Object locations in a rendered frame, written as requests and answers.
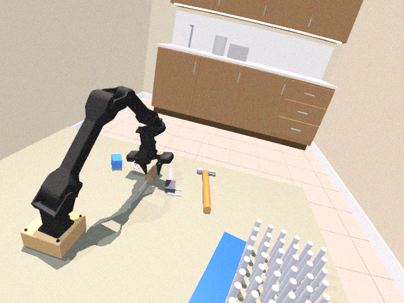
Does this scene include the blue flat strip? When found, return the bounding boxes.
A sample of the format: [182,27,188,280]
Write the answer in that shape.
[189,232,247,303]

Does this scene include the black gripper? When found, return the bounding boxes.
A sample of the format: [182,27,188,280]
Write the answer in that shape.
[126,141,174,176]

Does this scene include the small blue block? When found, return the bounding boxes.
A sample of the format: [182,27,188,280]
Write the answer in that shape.
[111,154,122,169]

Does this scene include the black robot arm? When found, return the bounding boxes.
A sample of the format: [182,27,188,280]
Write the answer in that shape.
[31,86,166,239]

